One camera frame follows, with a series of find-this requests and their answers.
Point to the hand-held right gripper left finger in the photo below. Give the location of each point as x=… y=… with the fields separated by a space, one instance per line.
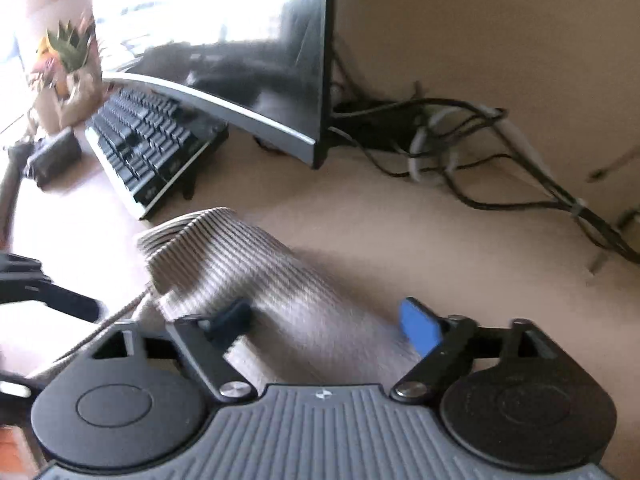
x=227 y=320

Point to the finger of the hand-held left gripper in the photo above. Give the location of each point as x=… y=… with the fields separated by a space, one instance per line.
x=17 y=385
x=55 y=297

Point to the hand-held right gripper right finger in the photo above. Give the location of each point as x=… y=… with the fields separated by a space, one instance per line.
x=420 y=327

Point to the beige ribbed sweater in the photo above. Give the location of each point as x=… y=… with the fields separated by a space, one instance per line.
x=280 y=285

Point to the black rectangular box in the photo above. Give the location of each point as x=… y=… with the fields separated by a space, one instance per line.
x=52 y=157

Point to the black keyboard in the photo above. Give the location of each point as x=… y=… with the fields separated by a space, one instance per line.
x=142 y=150

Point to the green potted plant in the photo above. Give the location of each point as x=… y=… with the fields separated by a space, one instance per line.
x=70 y=60

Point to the curved black monitor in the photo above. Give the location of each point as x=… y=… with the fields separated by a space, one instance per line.
x=225 y=50

